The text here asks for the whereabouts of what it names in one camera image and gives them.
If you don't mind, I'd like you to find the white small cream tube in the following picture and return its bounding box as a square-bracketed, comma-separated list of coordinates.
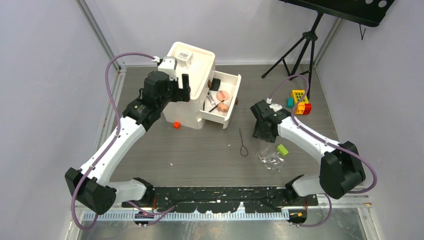
[206, 93, 216, 106]

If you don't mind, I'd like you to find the white drawer organizer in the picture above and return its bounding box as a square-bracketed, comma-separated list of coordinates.
[163, 41, 242, 130]

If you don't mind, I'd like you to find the black compact case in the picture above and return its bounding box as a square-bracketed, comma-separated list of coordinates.
[209, 78, 221, 92]

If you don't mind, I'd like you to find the white barcode box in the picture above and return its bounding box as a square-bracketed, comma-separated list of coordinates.
[175, 50, 194, 69]

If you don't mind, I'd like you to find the black hair loop tool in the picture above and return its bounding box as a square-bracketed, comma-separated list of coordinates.
[239, 129, 249, 157]

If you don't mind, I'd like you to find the pink powder puff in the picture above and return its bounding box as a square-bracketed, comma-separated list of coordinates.
[216, 90, 230, 102]

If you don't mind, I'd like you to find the clear plastic bag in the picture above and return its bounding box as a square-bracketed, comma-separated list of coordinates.
[256, 145, 285, 172]

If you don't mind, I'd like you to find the black makeup pencil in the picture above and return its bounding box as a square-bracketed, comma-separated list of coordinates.
[208, 100, 224, 113]

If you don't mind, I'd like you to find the beige makeup sponge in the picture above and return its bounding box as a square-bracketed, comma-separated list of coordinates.
[217, 102, 229, 113]

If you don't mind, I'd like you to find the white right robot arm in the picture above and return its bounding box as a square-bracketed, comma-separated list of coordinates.
[250, 100, 366, 205]

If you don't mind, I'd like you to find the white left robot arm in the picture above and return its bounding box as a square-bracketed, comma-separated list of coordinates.
[65, 71, 191, 215]

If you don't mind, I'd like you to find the lime green block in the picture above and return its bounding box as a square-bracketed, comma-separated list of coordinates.
[276, 144, 289, 157]

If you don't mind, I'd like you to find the teal wooden block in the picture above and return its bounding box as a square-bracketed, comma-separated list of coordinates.
[286, 97, 295, 109]

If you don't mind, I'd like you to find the small orange red cube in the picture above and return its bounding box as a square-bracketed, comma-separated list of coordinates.
[173, 121, 181, 129]

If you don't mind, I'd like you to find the yellow toy block house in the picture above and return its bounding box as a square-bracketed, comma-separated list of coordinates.
[290, 89, 309, 115]

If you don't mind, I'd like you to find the red toy block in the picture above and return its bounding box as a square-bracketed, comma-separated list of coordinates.
[302, 103, 312, 115]

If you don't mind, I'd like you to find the black tripod stand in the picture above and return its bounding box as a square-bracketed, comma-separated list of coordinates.
[260, 11, 325, 100]

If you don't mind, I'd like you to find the black music stand tray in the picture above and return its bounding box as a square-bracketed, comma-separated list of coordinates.
[284, 0, 395, 28]

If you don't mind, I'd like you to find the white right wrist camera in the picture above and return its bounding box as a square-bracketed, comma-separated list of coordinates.
[266, 98, 283, 112]

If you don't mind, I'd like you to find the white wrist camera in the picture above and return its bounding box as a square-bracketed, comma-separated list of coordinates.
[152, 56, 178, 81]
[266, 98, 283, 112]

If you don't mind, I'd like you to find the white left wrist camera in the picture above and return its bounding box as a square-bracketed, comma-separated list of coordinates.
[152, 56, 178, 81]

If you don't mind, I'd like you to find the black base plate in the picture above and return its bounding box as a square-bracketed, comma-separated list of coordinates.
[122, 186, 318, 214]

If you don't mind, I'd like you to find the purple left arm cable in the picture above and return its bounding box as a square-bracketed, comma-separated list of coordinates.
[70, 52, 176, 231]

